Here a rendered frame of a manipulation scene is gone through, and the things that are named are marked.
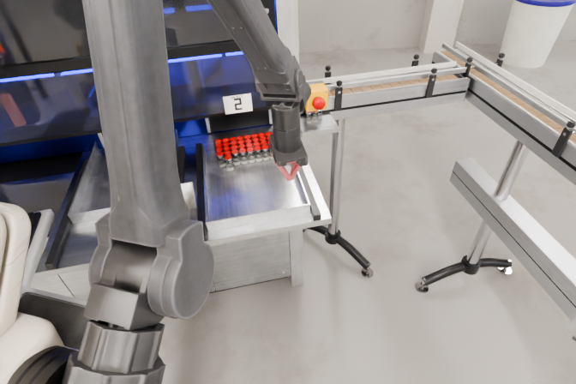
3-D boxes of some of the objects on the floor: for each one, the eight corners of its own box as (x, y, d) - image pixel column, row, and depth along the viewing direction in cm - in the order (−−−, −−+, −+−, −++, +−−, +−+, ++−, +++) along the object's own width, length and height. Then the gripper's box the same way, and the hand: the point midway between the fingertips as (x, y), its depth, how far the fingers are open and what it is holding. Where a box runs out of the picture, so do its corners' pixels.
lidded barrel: (532, 50, 392) (556, -13, 353) (560, 69, 352) (591, 1, 314) (485, 51, 392) (504, -10, 354) (507, 71, 353) (531, 3, 315)
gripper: (266, 113, 78) (272, 168, 88) (274, 140, 71) (279, 197, 81) (297, 108, 79) (299, 164, 89) (308, 134, 72) (309, 191, 81)
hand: (290, 177), depth 84 cm, fingers closed
